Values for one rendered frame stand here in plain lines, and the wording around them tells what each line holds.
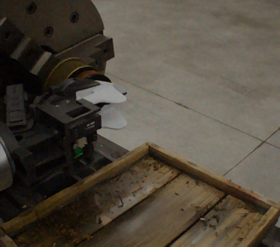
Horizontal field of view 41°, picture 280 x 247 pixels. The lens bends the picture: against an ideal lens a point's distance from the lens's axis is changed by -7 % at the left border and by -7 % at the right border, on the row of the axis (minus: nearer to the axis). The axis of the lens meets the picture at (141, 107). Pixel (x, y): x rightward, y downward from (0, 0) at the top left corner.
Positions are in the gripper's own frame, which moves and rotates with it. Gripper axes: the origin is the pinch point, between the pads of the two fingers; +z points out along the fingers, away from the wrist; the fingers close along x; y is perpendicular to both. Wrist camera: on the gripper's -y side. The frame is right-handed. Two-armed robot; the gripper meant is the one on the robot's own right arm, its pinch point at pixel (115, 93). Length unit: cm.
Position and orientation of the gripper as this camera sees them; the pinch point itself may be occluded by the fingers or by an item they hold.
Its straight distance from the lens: 57.0
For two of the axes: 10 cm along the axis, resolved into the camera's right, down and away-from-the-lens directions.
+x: 0.0, -8.9, -4.6
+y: 7.2, 3.2, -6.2
